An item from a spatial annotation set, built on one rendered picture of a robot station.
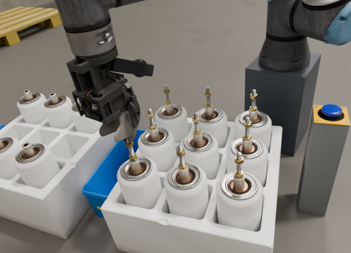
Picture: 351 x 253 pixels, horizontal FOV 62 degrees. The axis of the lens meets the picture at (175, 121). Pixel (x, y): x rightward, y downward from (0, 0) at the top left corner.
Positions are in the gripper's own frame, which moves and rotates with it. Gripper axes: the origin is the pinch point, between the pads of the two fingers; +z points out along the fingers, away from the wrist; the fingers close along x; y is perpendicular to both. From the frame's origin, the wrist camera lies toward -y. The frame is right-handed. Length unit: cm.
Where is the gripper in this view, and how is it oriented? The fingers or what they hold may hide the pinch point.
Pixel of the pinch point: (129, 134)
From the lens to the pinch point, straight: 63.3
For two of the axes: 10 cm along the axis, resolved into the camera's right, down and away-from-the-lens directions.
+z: 1.2, 8.1, 5.8
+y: -5.5, 5.4, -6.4
